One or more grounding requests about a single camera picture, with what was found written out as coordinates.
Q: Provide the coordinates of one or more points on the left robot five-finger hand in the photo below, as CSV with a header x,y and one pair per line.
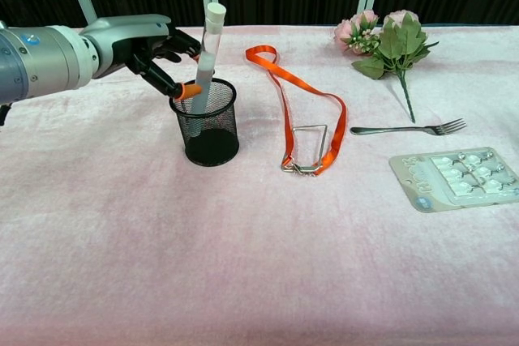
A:
x,y
121,38

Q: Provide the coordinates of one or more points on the clear tube with white cap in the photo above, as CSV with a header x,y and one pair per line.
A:
x,y
211,38

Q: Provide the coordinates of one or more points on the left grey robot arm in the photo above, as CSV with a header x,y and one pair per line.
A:
x,y
44,62

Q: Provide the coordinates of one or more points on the black mesh cup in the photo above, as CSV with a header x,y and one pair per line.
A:
x,y
215,151

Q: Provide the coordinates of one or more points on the clear badge holder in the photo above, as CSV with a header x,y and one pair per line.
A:
x,y
310,147

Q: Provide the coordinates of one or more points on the pink plush table cloth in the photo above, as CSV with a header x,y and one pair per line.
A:
x,y
162,261

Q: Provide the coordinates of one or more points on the pink artificial flower bouquet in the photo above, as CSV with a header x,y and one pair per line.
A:
x,y
399,38

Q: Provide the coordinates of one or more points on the silver metal fork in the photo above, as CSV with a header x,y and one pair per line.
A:
x,y
389,130

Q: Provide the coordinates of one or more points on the pill blister pack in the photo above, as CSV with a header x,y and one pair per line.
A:
x,y
446,184

